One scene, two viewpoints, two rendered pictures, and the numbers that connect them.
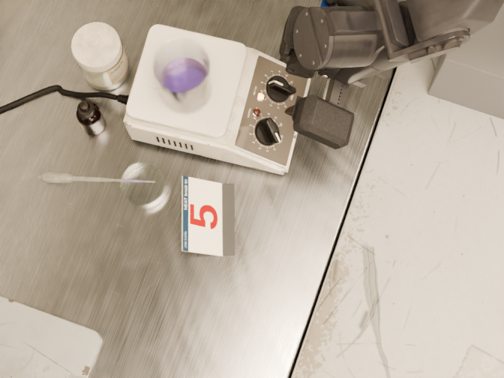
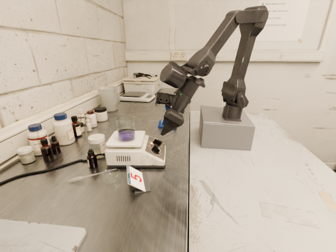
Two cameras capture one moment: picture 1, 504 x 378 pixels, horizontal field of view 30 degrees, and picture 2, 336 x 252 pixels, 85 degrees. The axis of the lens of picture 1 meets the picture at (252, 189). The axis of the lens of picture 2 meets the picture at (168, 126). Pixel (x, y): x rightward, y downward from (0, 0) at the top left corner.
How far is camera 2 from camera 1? 0.77 m
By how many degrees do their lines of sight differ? 54
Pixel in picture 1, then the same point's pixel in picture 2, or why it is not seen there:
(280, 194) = (164, 172)
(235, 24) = not seen: hidden behind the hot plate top
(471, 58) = (210, 121)
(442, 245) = (227, 176)
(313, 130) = (171, 113)
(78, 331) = (73, 229)
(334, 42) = (173, 66)
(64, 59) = (85, 155)
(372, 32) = (183, 70)
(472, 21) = (209, 58)
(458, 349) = (256, 204)
